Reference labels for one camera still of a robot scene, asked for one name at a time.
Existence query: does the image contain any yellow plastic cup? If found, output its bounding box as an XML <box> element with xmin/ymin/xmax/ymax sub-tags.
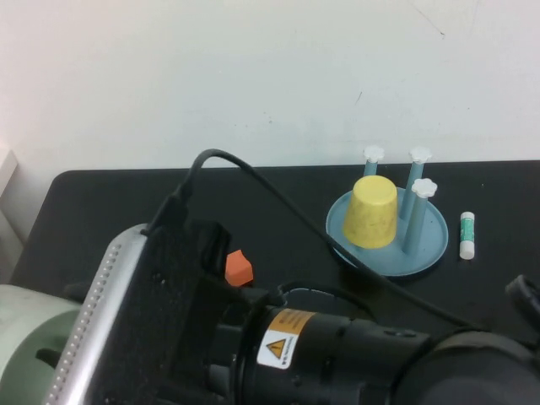
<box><xmin>342</xmin><ymin>175</ymin><xmax>399</xmax><ymax>250</ymax></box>

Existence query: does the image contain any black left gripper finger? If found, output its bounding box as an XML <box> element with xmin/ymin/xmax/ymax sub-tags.
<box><xmin>35</xmin><ymin>347</ymin><xmax>64</xmax><ymax>365</ymax></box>

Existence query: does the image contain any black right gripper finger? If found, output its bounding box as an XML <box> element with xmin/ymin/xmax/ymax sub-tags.
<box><xmin>62</xmin><ymin>282</ymin><xmax>92</xmax><ymax>302</ymax></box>

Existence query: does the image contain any orange foam cube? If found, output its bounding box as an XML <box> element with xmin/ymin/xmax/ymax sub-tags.
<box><xmin>224</xmin><ymin>249</ymin><xmax>254</xmax><ymax>289</ymax></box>

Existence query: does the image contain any black camera cable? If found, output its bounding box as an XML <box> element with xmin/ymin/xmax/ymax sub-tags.
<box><xmin>143</xmin><ymin>147</ymin><xmax>493</xmax><ymax>332</ymax></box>

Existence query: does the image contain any pale green plastic cup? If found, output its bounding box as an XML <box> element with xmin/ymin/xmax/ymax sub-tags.
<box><xmin>0</xmin><ymin>283</ymin><xmax>85</xmax><ymax>405</ymax></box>

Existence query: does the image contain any blue cup stand with pegs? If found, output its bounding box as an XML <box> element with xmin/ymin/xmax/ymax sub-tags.
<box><xmin>325</xmin><ymin>145</ymin><xmax>450</xmax><ymax>279</ymax></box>

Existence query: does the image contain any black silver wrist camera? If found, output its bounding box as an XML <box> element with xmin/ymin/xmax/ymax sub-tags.
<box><xmin>44</xmin><ymin>221</ymin><xmax>212</xmax><ymax>405</ymax></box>

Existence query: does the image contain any white green glue stick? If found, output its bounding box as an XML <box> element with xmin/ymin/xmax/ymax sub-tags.
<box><xmin>458</xmin><ymin>211</ymin><xmax>478</xmax><ymax>261</ymax></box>

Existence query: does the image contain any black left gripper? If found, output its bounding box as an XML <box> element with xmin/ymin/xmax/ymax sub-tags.
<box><xmin>176</xmin><ymin>221</ymin><xmax>272</xmax><ymax>405</ymax></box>

